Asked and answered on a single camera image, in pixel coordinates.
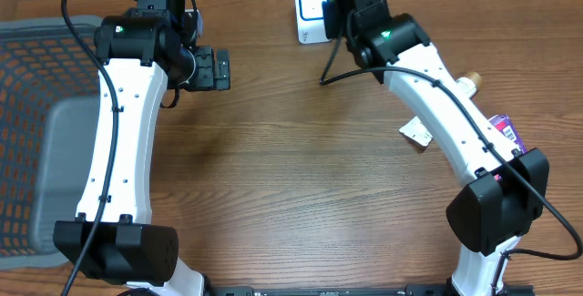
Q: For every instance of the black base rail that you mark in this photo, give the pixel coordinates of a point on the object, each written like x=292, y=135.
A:
x=409, y=290

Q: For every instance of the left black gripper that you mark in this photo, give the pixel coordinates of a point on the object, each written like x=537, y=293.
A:
x=220, y=70

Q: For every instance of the white barcode scanner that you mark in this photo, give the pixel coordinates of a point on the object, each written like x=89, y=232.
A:
x=310, y=22

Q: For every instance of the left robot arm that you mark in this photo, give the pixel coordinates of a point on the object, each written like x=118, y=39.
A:
x=140, y=55

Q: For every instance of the purple snack package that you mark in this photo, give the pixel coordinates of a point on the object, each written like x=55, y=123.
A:
x=504, y=125

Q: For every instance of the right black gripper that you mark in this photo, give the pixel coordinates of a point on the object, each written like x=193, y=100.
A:
x=333, y=22

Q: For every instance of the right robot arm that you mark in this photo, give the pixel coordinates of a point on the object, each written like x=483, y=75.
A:
x=502, y=185

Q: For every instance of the grey plastic shopping basket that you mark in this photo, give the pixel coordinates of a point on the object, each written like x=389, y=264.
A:
x=49, y=108

